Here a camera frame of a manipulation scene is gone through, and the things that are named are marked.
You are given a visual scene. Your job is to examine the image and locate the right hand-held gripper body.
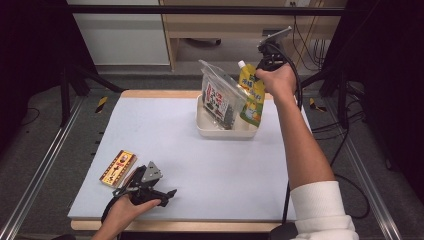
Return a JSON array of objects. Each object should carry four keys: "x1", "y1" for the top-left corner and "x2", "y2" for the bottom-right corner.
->
[{"x1": 256, "y1": 26, "x2": 294, "y2": 72}]

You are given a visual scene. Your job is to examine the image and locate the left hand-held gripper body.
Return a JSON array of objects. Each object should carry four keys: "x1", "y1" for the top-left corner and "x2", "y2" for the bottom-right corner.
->
[{"x1": 112, "y1": 161, "x2": 168, "y2": 206}]

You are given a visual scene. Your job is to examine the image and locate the yellow brown snack box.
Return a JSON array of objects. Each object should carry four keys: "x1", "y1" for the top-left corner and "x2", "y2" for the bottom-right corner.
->
[{"x1": 99, "y1": 149, "x2": 138, "y2": 189}]

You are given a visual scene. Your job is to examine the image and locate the yellow green spout pouch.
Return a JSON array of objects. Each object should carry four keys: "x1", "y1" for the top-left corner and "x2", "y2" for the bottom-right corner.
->
[{"x1": 237, "y1": 59, "x2": 267, "y2": 128}]

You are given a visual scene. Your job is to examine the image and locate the clear bag of dried seaweed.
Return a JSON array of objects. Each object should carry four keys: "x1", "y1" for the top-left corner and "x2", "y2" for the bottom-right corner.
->
[{"x1": 198, "y1": 59, "x2": 249, "y2": 131}]

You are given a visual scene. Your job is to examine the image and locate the white plastic container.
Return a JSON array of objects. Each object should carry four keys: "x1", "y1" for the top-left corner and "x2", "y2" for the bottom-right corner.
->
[{"x1": 195, "y1": 93, "x2": 262, "y2": 140}]

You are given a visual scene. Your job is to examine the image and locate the person's right hand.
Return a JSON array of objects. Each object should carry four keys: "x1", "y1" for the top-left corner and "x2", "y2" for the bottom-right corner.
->
[{"x1": 255, "y1": 63, "x2": 298, "y2": 102}]

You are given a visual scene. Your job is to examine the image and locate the person's left hand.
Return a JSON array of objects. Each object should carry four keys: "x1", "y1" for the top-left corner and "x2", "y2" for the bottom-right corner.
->
[{"x1": 109, "y1": 194, "x2": 162, "y2": 231}]

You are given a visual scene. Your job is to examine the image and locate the wooden table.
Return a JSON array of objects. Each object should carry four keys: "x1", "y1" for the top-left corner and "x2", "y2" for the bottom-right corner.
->
[{"x1": 70, "y1": 89, "x2": 298, "y2": 234}]

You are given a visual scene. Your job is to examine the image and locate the grey table mat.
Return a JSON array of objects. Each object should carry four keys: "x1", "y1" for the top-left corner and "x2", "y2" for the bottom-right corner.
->
[{"x1": 67, "y1": 96, "x2": 313, "y2": 223}]

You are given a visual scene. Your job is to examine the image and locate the light wooden desk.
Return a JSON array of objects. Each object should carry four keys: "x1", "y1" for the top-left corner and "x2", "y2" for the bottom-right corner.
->
[{"x1": 159, "y1": 0, "x2": 346, "y2": 73}]

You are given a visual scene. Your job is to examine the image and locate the yellow black tape marker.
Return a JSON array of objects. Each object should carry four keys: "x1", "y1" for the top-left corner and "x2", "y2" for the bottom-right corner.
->
[
  {"x1": 95, "y1": 95, "x2": 109, "y2": 114},
  {"x1": 308, "y1": 97, "x2": 328, "y2": 113}
]

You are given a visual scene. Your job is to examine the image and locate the black metal stand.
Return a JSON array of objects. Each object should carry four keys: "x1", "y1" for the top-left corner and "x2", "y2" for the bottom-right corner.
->
[
  {"x1": 299, "y1": 63, "x2": 351, "y2": 130},
  {"x1": 59, "y1": 59, "x2": 124, "y2": 128}
]

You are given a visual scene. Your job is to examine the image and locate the white cabinet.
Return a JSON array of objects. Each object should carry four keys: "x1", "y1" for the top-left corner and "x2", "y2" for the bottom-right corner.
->
[{"x1": 67, "y1": 0, "x2": 171, "y2": 66}]

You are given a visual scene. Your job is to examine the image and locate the white sleeve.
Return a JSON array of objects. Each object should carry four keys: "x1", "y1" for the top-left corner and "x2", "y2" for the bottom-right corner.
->
[{"x1": 289, "y1": 180, "x2": 360, "y2": 240}]

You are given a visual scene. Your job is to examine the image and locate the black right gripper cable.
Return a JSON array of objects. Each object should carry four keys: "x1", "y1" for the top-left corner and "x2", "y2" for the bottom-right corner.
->
[{"x1": 271, "y1": 43, "x2": 304, "y2": 225}]

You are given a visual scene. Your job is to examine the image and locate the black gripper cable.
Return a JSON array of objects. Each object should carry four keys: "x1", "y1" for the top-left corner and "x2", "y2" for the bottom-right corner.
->
[
  {"x1": 271, "y1": 43, "x2": 304, "y2": 225},
  {"x1": 100, "y1": 195, "x2": 118, "y2": 224}
]

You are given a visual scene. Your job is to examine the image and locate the hanging black cables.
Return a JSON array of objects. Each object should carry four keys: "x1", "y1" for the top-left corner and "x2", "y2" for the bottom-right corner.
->
[{"x1": 289, "y1": 1, "x2": 329, "y2": 72}]

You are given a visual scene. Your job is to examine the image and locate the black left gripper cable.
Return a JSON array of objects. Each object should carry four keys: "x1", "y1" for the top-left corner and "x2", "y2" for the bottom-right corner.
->
[{"x1": 100, "y1": 195, "x2": 118, "y2": 224}]

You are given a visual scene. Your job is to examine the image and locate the aluminium rail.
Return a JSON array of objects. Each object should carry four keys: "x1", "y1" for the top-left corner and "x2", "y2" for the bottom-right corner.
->
[
  {"x1": 0, "y1": 96, "x2": 85, "y2": 240},
  {"x1": 324, "y1": 98, "x2": 404, "y2": 240}
]

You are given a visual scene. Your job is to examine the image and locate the black horizontal frame bar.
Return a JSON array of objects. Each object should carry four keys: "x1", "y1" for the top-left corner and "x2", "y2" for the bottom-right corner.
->
[{"x1": 68, "y1": 4, "x2": 345, "y2": 17}]

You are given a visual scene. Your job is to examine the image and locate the black floor cable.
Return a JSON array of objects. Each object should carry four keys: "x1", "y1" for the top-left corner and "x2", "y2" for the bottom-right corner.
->
[{"x1": 311, "y1": 109, "x2": 372, "y2": 220}]

